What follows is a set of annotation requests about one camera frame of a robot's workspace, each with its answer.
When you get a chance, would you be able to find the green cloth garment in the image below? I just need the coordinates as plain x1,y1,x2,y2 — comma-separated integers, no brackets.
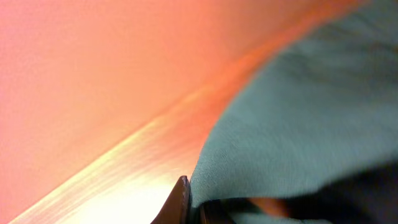
190,1,397,223

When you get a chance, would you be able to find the black crumpled garment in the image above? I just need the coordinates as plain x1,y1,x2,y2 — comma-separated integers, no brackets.
200,162,397,224

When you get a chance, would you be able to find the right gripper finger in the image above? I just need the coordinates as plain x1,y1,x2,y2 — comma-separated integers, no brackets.
151,175,190,224

